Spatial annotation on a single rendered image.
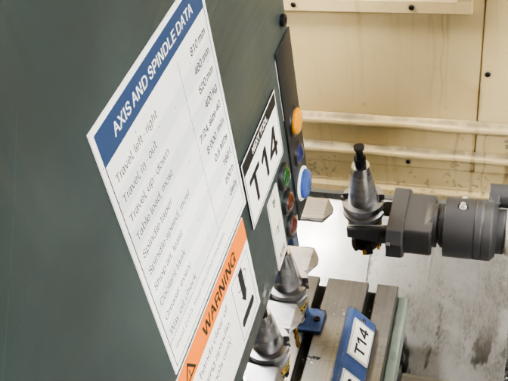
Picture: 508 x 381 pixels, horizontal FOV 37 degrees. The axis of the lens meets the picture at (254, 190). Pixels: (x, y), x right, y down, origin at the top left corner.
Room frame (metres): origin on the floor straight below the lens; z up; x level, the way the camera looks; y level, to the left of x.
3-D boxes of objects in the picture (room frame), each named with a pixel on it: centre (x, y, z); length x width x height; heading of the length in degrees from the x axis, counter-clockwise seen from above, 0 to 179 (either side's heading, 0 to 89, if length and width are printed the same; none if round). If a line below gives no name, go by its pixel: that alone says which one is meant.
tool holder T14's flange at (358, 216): (0.80, -0.16, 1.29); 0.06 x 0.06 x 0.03
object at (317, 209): (0.90, -0.09, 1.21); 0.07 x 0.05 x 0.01; 67
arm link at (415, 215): (0.77, -0.25, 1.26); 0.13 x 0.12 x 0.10; 157
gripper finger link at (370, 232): (0.77, -0.15, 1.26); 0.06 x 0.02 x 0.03; 67
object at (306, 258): (0.79, -0.04, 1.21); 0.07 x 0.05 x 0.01; 67
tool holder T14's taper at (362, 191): (0.80, -0.15, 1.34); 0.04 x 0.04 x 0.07
